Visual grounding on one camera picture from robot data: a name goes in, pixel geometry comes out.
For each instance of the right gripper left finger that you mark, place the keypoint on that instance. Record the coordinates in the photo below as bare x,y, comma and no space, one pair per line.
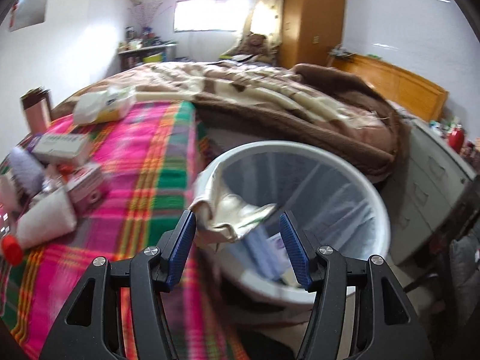
89,326

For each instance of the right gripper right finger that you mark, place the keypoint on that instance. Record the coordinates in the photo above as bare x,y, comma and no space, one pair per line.
385,323

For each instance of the clear cola plastic bottle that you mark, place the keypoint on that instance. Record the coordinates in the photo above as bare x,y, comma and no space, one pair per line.
10,248

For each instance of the beige paper bag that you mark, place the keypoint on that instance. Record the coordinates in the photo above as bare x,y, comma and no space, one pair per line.
221,215

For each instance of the purple white medicine box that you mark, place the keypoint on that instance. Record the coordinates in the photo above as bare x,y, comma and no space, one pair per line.
67,149

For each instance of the white blue yogurt cup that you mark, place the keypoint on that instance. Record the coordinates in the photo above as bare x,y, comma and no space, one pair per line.
50,218

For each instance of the white trash bin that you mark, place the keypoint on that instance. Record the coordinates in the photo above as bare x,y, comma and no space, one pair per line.
328,198

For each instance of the grey drawer nightstand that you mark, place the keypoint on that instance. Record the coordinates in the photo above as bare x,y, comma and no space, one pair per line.
423,190

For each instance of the red white small box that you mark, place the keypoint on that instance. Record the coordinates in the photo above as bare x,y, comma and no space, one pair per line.
86,185

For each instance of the plaid pink green bedsheet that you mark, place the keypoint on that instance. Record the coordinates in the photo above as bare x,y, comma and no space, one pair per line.
151,159

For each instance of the red cup on nightstand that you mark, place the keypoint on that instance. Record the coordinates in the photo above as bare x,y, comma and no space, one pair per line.
456,138

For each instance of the tissue pack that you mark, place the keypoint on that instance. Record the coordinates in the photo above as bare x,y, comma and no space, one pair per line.
104,106

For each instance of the brown beige blanket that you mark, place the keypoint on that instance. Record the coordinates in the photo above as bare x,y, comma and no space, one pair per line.
319,106

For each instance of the wooden headboard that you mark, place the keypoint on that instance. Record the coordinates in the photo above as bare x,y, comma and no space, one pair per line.
421,97

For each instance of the pink brown travel mug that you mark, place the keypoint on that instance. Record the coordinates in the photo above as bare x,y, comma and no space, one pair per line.
36,105

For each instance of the cluttered shelf desk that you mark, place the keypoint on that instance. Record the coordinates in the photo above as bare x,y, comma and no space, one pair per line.
145,47

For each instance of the brown teddy bear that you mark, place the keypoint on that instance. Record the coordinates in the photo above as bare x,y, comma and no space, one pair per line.
256,48

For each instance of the decorative branch vase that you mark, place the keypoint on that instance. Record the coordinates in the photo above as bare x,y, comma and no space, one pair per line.
144,13

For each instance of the wooden wardrobe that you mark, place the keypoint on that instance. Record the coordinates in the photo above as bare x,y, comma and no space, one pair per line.
310,30

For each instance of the floral curtain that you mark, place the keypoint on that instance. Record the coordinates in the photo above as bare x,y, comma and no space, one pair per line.
265,17

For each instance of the red chinese knot ornament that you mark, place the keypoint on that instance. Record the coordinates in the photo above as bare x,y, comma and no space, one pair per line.
13,15

